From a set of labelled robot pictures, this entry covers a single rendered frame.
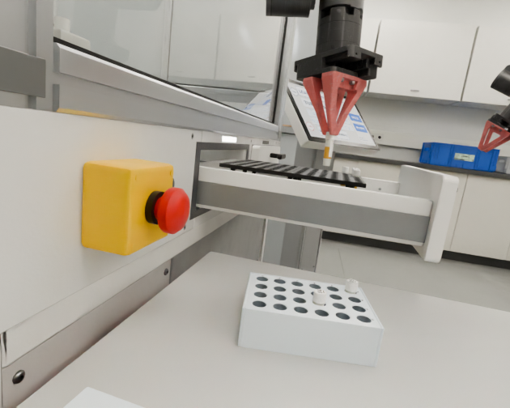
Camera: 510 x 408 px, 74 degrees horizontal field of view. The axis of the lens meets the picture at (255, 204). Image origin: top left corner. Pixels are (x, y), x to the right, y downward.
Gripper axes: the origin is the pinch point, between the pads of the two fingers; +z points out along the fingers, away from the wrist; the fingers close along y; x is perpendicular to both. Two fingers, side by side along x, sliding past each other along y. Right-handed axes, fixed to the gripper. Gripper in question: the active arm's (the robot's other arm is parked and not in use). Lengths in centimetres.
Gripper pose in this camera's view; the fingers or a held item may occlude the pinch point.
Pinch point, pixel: (330, 129)
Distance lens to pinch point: 48.2
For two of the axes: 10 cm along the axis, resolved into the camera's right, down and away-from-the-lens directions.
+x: 8.2, -0.2, 5.7
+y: 5.7, 1.3, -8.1
